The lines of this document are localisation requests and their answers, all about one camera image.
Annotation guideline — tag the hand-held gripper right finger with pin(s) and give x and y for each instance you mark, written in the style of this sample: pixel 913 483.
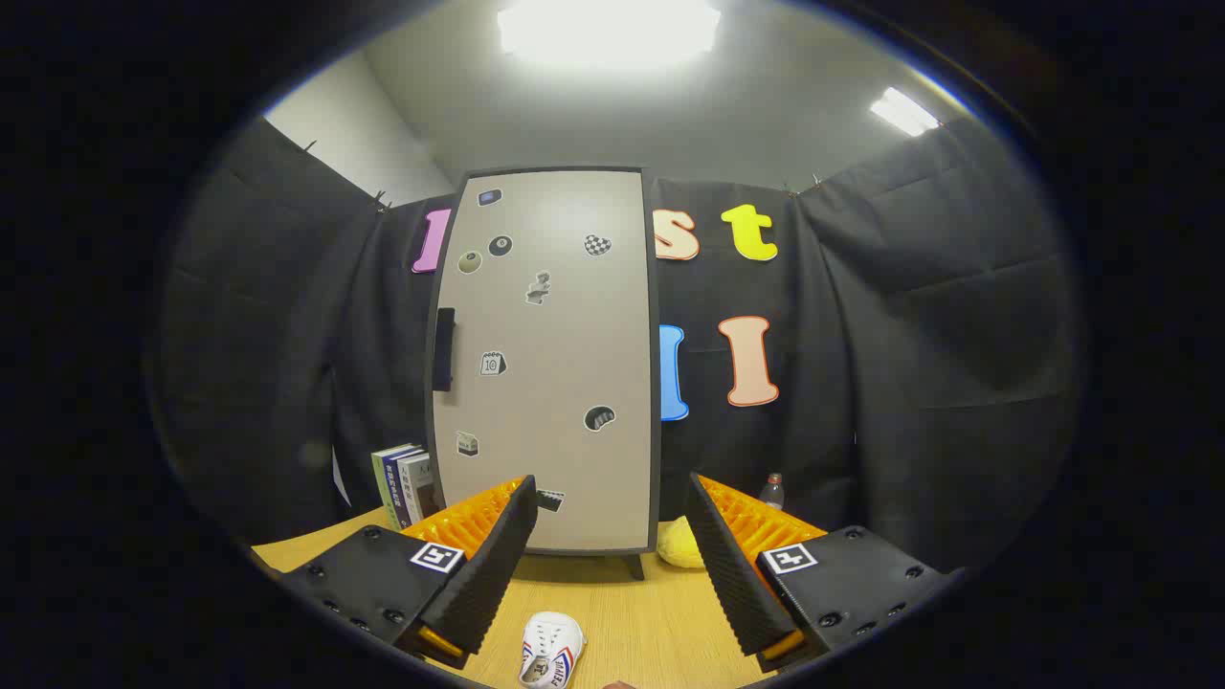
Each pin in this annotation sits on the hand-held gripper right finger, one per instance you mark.
pixel 732 574

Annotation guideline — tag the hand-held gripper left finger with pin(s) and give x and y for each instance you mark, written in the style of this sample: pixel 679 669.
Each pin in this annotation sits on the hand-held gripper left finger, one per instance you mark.
pixel 493 574

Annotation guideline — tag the white canvas shoe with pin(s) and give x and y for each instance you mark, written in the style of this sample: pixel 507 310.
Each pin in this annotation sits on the white canvas shoe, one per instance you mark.
pixel 552 641

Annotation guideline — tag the dark grey shoe cabinet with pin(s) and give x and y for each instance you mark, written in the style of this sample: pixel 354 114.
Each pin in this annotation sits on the dark grey shoe cabinet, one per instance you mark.
pixel 635 566

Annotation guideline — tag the yellow plush toy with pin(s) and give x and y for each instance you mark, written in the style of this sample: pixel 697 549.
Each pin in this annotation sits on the yellow plush toy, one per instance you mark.
pixel 678 545

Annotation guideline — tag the clear bottle with red cap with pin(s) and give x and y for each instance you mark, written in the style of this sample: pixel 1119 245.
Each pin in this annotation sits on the clear bottle with red cap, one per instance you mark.
pixel 772 493

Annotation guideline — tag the dark blue spine book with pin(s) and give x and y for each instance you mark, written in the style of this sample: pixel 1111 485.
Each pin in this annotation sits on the dark blue spine book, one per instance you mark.
pixel 394 488

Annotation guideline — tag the green spine book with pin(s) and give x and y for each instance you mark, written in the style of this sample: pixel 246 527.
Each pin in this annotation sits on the green spine book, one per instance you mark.
pixel 381 488

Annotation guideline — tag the small ceiling light panel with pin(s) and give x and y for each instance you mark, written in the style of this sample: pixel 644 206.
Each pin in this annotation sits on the small ceiling light panel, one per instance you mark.
pixel 904 111

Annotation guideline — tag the large ceiling light panel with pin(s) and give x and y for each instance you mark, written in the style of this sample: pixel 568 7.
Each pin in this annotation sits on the large ceiling light panel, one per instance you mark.
pixel 608 29

